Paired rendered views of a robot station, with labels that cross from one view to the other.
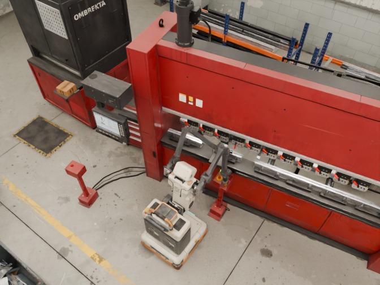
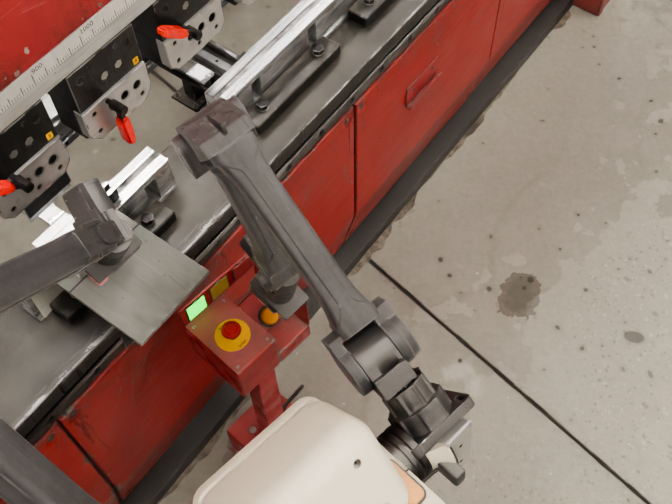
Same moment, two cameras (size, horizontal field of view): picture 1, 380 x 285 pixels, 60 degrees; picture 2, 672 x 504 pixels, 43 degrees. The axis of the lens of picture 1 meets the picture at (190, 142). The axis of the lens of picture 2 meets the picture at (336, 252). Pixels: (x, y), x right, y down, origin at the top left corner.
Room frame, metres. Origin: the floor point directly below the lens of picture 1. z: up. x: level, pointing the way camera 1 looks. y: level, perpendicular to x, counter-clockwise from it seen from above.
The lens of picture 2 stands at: (1.97, 0.32, 2.33)
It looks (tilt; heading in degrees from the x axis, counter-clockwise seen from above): 58 degrees down; 283
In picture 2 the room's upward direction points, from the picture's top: 2 degrees counter-clockwise
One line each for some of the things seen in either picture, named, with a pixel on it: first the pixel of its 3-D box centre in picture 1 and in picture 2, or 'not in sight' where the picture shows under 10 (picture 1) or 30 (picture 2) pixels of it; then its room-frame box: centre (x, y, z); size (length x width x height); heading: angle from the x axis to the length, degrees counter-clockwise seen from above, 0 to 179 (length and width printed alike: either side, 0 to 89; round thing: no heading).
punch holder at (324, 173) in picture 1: (323, 169); not in sight; (2.16, -1.49, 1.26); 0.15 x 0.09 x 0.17; 65
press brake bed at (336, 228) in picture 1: (263, 194); (309, 191); (2.35, -1.00, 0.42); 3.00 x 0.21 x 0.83; 65
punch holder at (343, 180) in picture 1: (342, 175); not in sight; (2.08, -1.68, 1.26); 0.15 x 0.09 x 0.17; 65
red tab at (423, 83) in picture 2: (292, 206); (424, 82); (2.08, -1.29, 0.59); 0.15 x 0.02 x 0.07; 65
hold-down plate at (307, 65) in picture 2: (266, 173); (291, 83); (2.35, -0.95, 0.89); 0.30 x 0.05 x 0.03; 65
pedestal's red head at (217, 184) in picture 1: (223, 180); (247, 323); (2.34, -0.42, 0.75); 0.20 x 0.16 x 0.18; 58
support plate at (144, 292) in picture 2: (219, 156); (122, 270); (2.53, -0.37, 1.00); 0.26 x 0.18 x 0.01; 155
